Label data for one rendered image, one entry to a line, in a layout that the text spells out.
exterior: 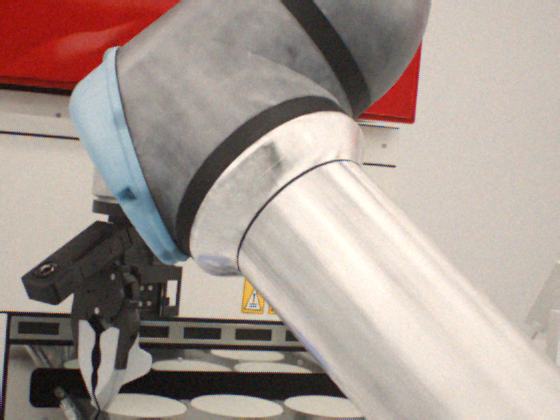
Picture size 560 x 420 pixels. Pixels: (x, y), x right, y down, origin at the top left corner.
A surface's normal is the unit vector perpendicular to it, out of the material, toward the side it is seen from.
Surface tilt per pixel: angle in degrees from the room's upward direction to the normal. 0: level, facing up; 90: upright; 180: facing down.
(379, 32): 97
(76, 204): 90
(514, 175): 90
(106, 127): 71
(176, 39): 60
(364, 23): 93
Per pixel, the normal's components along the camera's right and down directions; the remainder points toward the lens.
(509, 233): 0.33, 0.08
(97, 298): -0.65, -0.02
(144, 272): 0.75, 0.10
